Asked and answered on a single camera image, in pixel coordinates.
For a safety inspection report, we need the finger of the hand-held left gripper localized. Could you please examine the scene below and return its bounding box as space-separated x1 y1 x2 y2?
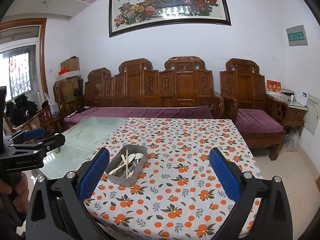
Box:
4 128 50 144
12 134 66 155

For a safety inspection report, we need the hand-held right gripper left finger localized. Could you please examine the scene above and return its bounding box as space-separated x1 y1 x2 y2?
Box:
26 147 110 240

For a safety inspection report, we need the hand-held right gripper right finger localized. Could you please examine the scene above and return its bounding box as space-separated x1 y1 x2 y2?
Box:
209 147 293 240

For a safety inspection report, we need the rectangular metal tray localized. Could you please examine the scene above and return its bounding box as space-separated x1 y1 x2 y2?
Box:
104 144 148 187

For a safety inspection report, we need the white plastic ladle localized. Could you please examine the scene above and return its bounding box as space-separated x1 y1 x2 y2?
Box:
110 152 137 175

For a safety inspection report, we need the person's left hand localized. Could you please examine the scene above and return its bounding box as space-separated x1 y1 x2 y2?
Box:
0 172 30 204

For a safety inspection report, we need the small wooden chair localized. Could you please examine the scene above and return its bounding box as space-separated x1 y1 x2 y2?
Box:
4 105 54 137

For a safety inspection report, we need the black cloth pile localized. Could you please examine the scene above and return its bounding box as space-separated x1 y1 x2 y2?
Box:
5 95 38 125

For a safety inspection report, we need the white plastic bag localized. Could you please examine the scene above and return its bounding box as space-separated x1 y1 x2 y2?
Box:
44 93 60 117

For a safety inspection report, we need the orange fruit print tablecloth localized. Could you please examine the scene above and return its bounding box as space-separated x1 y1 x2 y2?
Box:
84 117 263 240

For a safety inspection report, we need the large cardboard box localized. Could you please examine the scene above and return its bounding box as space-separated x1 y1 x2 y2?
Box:
55 76 81 101

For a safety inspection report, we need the black standing fan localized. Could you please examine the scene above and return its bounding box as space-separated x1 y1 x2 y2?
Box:
73 88 87 113

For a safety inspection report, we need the window metal grille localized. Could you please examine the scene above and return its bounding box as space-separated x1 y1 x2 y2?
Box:
0 45 38 101

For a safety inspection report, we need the purple armchair cushion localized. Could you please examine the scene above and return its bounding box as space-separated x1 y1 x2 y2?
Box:
235 109 284 133

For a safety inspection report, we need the flat white box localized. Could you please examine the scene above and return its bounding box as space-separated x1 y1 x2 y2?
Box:
55 70 80 82

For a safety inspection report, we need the purple sofa cushion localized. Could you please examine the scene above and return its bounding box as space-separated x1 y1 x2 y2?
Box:
64 106 215 124

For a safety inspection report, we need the small cardboard box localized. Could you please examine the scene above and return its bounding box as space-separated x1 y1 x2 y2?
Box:
60 56 80 72

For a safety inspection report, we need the clear plastic bag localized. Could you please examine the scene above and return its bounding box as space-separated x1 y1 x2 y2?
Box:
284 129 300 153

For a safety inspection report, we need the wooden side table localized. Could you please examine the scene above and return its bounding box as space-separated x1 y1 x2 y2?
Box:
282 100 308 135

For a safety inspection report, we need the carved wooden armchair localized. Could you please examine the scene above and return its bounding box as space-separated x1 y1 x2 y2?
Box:
220 58 289 161

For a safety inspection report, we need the carved wooden sofa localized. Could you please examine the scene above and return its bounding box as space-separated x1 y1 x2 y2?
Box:
53 57 225 130

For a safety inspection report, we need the red greeting card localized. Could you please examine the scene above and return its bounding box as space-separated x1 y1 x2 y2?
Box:
266 80 282 94

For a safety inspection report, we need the grey box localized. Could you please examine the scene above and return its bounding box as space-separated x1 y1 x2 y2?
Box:
281 89 295 100

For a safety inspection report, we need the cream metal distribution box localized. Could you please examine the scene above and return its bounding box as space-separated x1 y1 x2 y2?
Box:
304 92 320 137

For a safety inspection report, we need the white box with blue label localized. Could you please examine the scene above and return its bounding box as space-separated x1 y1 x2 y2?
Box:
296 91 308 105

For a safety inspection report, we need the framed peacock flower painting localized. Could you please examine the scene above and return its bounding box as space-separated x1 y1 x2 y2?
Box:
109 0 232 38

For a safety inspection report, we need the wooden door frame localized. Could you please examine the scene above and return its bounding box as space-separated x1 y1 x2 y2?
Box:
0 17 49 98

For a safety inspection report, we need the wall panel with green window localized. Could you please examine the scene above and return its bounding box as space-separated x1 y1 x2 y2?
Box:
286 25 308 47

